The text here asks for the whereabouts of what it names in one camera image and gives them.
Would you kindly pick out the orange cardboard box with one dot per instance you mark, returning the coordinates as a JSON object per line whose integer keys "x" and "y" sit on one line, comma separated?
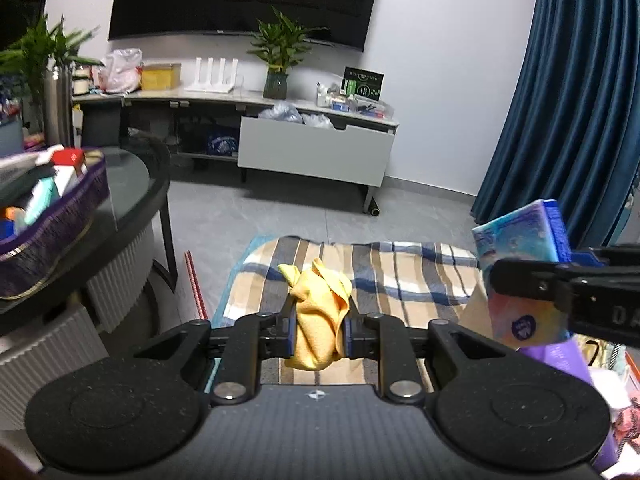
{"x": 607, "y": 390}

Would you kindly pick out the purple wipes pack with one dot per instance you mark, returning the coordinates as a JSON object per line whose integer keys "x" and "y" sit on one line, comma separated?
{"x": 555, "y": 357}

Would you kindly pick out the plaid blanket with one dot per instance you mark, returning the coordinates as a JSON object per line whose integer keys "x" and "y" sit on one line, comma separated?
{"x": 400, "y": 280}

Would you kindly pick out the yellow cloth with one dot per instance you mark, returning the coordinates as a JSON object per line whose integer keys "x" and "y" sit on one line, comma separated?
{"x": 320, "y": 320}

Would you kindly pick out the white router with antennas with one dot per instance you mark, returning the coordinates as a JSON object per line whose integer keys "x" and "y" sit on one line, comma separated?
{"x": 210, "y": 80}

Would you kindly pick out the blue curtain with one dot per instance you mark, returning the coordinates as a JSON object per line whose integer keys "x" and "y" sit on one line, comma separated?
{"x": 565, "y": 100}

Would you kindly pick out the blue bag on shelf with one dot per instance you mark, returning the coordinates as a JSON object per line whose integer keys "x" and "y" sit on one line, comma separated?
{"x": 222, "y": 144}

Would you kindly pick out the small items on television stand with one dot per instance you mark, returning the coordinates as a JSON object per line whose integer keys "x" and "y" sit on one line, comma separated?
{"x": 357, "y": 105}

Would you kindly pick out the round black coffee table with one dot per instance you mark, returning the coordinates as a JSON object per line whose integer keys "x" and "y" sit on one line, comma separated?
{"x": 130, "y": 195}

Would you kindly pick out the yellow box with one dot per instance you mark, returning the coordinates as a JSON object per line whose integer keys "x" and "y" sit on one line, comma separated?
{"x": 161, "y": 76}

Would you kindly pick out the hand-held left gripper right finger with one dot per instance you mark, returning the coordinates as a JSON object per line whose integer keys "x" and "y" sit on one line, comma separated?
{"x": 346, "y": 336}

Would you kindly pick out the green plant in glass vase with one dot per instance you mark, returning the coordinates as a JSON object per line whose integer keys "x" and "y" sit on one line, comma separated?
{"x": 35, "y": 52}

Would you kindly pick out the black and green box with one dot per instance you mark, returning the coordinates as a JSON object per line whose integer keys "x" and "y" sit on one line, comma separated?
{"x": 363, "y": 83}

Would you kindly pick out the green plant in dark vase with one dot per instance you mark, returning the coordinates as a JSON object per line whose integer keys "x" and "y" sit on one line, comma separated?
{"x": 280, "y": 42}

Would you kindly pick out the bluish plastic bags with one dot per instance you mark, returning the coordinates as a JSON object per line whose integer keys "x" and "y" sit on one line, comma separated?
{"x": 282, "y": 112}

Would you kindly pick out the white plastic bag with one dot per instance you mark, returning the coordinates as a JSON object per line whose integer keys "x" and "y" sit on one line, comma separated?
{"x": 122, "y": 72}

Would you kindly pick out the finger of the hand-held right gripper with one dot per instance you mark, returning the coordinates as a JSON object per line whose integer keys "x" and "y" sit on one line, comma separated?
{"x": 600, "y": 256}
{"x": 530, "y": 280}

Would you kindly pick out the teal box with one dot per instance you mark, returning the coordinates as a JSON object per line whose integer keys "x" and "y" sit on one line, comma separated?
{"x": 40, "y": 200}

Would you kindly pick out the white television stand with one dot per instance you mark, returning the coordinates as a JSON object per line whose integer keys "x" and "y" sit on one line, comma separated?
{"x": 315, "y": 152}

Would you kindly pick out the blue tissue pack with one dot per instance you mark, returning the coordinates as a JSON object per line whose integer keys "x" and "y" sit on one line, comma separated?
{"x": 520, "y": 230}

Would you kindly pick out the white box with red edge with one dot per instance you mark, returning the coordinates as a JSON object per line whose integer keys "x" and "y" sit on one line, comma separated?
{"x": 196, "y": 285}

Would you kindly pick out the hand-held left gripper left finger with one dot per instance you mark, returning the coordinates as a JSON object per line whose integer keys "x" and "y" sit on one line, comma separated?
{"x": 291, "y": 332}

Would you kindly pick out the stainless steel tumbler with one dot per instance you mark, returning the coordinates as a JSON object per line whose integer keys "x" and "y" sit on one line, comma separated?
{"x": 58, "y": 107}

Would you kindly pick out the purple patterned tin tray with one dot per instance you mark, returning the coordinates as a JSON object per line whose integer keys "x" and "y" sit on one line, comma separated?
{"x": 55, "y": 240}

